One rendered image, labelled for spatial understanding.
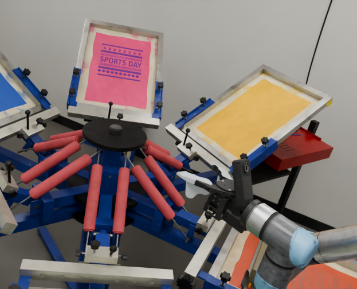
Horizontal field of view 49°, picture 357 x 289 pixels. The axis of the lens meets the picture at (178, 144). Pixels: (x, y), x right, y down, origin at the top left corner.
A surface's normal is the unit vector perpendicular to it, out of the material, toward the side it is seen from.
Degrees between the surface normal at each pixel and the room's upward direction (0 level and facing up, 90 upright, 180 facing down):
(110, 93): 32
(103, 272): 0
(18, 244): 0
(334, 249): 87
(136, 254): 0
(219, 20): 90
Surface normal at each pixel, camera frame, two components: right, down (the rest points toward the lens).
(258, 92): -0.24, -0.67
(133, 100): 0.23, -0.48
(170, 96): -0.40, 0.35
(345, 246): -0.72, 0.12
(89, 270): 0.21, -0.87
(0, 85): 0.65, -0.55
